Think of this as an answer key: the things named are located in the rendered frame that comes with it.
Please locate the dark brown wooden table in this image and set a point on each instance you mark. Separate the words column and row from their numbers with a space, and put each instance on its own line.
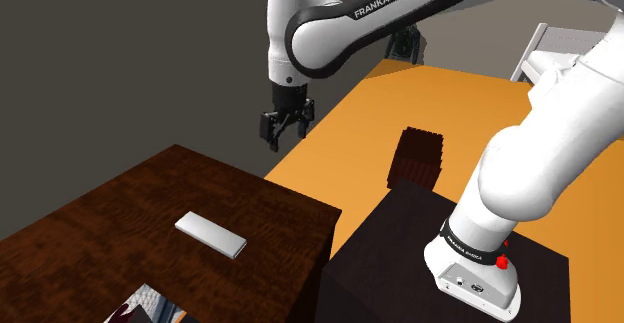
column 122, row 205

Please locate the dark standing object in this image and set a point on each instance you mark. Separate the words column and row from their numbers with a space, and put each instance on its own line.
column 405, row 44

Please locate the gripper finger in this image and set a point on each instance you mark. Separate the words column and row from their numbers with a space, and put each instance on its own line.
column 269, row 126
column 305, row 117

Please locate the orange bed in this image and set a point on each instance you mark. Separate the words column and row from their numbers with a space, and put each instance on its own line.
column 414, row 102

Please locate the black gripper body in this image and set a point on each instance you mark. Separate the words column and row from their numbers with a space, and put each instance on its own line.
column 288, row 98

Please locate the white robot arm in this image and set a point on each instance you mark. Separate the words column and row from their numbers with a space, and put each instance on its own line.
column 546, row 132

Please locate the white flat remote control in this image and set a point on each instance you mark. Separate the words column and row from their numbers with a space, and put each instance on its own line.
column 210, row 234

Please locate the black robot stand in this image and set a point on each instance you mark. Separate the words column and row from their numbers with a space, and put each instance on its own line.
column 385, row 263

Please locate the white slatted frame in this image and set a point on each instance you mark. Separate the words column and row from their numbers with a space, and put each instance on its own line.
column 556, row 44

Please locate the book with picture cover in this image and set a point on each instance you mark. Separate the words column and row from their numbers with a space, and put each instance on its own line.
column 141, row 307

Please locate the dark red ribbed box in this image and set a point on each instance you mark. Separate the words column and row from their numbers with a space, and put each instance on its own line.
column 415, row 161

